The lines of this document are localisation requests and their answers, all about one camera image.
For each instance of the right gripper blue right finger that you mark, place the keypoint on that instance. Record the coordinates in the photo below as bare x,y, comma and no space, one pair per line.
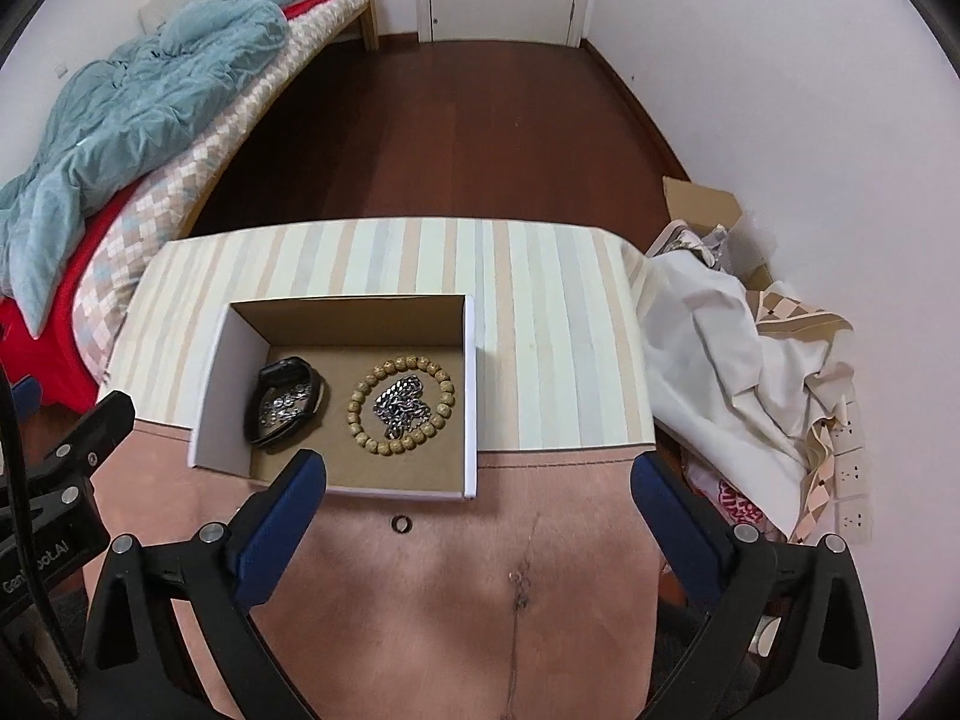
820,661

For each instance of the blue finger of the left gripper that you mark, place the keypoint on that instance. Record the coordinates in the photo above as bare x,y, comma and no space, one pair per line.
27,395

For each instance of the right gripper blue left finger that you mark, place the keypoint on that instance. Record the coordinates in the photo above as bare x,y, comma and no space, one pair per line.
134,654

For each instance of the black wristband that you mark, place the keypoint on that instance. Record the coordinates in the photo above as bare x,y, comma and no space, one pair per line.
287,395

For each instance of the red bed sheet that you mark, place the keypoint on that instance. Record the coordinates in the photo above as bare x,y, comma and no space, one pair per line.
51,357

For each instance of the red patterned bag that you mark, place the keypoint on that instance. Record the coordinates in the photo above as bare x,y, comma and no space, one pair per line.
733,506

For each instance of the white power strip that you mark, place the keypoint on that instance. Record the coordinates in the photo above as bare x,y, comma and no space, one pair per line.
853,475

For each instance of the checkered mattress cover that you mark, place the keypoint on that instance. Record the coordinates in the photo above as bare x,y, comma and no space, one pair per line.
165,204

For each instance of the white crumpled cloth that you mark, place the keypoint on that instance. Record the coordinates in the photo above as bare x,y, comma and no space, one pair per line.
741,399

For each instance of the teal quilted duvet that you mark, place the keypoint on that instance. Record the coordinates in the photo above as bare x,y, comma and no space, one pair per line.
119,118

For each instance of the beige patterned fabric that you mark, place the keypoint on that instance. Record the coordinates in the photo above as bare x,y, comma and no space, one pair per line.
806,386

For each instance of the white cardboard box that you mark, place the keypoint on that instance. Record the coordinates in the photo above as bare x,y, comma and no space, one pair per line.
360,345

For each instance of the brown cardboard box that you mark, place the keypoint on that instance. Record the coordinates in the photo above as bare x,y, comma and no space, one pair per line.
742,246

